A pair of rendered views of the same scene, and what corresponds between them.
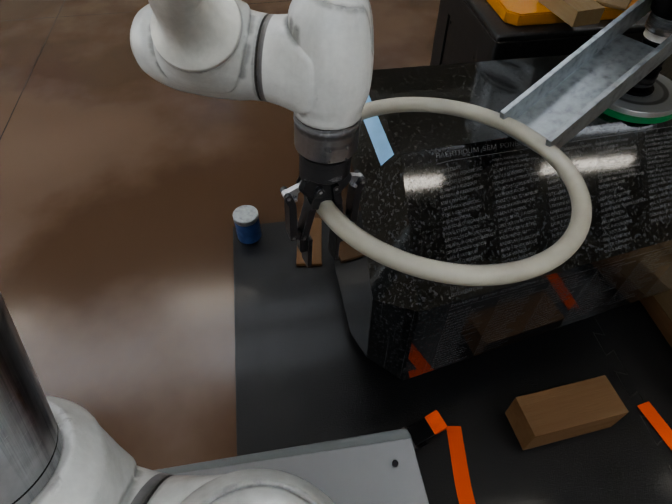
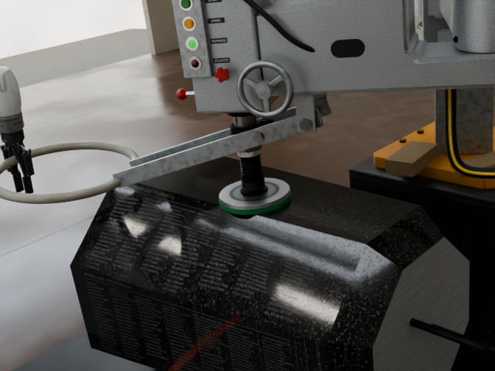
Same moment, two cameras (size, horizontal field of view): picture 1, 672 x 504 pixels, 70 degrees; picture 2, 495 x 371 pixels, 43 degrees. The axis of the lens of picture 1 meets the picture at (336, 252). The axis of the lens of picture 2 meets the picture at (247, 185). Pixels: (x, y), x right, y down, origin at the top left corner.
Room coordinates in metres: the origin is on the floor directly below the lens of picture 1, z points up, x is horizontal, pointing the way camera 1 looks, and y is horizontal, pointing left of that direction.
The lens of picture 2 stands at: (0.08, -2.18, 1.60)
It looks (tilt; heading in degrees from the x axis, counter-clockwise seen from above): 22 degrees down; 58
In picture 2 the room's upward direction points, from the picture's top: 7 degrees counter-clockwise
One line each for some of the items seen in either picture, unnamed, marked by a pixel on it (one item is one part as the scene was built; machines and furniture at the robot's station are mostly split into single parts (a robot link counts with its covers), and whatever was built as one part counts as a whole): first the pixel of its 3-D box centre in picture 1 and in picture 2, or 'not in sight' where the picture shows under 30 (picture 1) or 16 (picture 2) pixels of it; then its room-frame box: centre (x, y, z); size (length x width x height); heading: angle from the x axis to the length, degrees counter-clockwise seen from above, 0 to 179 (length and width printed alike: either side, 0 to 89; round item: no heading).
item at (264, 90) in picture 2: not in sight; (268, 86); (1.00, -0.87, 1.22); 0.15 x 0.10 x 0.15; 127
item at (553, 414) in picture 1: (564, 412); not in sight; (0.56, -0.69, 0.07); 0.30 x 0.12 x 0.12; 104
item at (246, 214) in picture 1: (247, 224); not in sight; (1.33, 0.36, 0.08); 0.10 x 0.10 x 0.13
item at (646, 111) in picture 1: (632, 89); (254, 193); (1.03, -0.70, 0.87); 0.21 x 0.21 x 0.01
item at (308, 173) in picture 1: (324, 173); (14, 142); (0.55, 0.02, 1.02); 0.08 x 0.07 x 0.09; 113
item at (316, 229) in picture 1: (309, 241); not in sight; (1.29, 0.11, 0.02); 0.25 x 0.10 x 0.01; 1
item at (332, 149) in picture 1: (326, 131); (9, 121); (0.55, 0.01, 1.09); 0.09 x 0.09 x 0.06
